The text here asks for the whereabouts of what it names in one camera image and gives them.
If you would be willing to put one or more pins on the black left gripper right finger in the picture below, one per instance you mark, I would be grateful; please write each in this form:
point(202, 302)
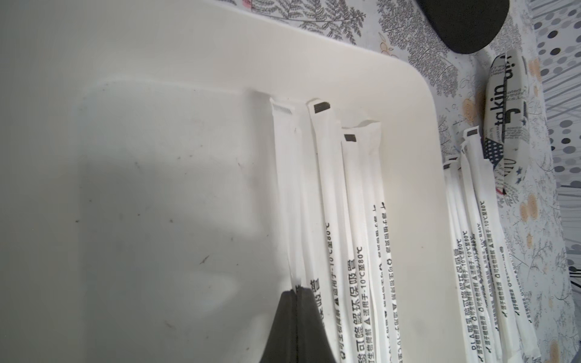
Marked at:
point(312, 340)

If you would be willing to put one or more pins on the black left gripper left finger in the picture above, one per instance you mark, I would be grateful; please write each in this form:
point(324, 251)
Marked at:
point(281, 345)

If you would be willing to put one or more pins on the pile straw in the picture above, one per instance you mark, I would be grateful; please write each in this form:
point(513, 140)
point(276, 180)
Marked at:
point(496, 323)

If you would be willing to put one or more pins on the white rectangular storage tray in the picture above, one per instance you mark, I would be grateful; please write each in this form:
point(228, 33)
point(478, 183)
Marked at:
point(138, 180)

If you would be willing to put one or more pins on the black baseball cap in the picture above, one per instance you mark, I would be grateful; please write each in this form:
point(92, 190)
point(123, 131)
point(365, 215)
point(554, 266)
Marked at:
point(465, 26)

